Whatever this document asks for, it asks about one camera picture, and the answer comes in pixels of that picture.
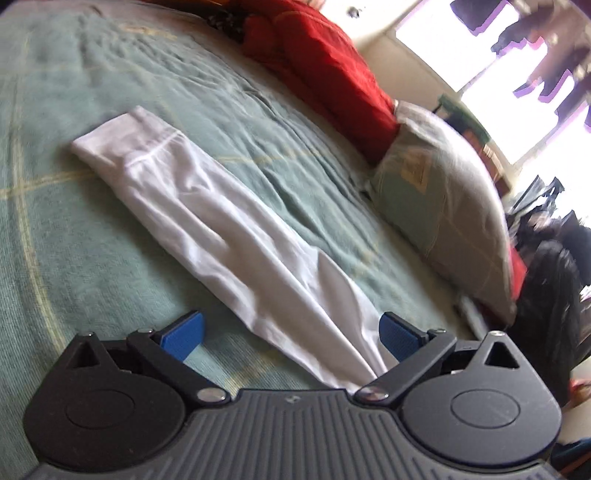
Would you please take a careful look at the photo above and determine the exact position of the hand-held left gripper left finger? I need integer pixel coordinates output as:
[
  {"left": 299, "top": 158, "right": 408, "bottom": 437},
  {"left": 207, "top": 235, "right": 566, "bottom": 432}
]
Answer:
[{"left": 65, "top": 310, "right": 232, "bottom": 408}]

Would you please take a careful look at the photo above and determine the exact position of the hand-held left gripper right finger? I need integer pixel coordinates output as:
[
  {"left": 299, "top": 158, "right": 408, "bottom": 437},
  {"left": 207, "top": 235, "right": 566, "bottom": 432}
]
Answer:
[{"left": 355, "top": 311, "right": 525, "bottom": 409}]

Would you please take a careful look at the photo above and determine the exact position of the white printed t-shirt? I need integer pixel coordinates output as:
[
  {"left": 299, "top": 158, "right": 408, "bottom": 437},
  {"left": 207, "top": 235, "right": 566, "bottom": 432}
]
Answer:
[{"left": 71, "top": 105, "right": 402, "bottom": 395}]

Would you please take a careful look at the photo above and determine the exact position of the grey green pillow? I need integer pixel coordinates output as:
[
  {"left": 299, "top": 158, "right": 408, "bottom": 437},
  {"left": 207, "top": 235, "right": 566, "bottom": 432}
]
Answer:
[{"left": 367, "top": 100, "right": 518, "bottom": 326}]

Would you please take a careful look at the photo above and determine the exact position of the black backpack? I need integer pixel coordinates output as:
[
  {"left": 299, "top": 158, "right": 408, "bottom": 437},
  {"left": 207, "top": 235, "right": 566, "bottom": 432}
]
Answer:
[{"left": 508, "top": 210, "right": 591, "bottom": 407}]

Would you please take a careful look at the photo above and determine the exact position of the brown cardboard box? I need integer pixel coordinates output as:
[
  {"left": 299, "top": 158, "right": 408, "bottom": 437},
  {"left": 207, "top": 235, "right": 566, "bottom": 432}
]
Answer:
[{"left": 480, "top": 138, "right": 513, "bottom": 195}]

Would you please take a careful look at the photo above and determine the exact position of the red quilt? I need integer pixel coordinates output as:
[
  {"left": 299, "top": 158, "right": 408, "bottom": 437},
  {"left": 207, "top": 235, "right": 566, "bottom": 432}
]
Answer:
[{"left": 240, "top": 0, "right": 528, "bottom": 303}]

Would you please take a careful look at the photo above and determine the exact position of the black patterned cloth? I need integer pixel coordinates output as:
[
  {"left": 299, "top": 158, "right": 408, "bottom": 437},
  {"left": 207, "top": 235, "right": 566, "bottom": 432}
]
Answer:
[{"left": 205, "top": 9, "right": 250, "bottom": 44}]

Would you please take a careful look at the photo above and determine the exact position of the dark hanging laundry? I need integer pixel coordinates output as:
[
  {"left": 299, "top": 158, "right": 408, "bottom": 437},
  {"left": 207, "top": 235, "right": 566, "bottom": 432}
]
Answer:
[{"left": 450, "top": 0, "right": 591, "bottom": 125}]

